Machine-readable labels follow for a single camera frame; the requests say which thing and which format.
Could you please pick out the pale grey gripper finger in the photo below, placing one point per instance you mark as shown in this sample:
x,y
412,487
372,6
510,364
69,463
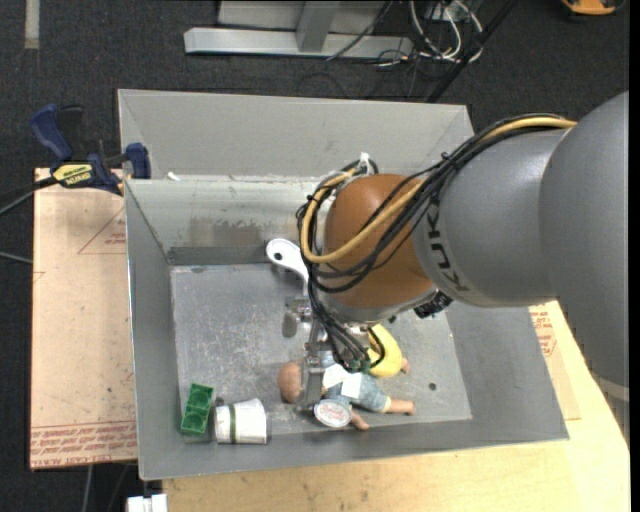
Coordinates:
x,y
306,392
318,387

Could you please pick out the round white lid red print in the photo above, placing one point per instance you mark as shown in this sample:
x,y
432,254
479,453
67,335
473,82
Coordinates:
x,y
332,414

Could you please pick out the baby doll yellow shirt jeans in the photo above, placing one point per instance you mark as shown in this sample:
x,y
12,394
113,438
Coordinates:
x,y
372,395

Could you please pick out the white cup with green stripes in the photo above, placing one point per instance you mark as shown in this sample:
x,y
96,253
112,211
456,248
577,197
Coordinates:
x,y
242,422

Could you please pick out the white plastic scoop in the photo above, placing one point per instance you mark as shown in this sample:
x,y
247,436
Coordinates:
x,y
286,256

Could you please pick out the grey metal bin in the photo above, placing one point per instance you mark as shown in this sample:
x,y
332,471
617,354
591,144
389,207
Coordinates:
x,y
230,325

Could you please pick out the green plastic block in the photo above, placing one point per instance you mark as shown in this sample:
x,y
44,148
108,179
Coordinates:
x,y
196,409

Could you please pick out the brown cardboard board red print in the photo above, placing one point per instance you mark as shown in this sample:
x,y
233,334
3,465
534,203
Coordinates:
x,y
80,300

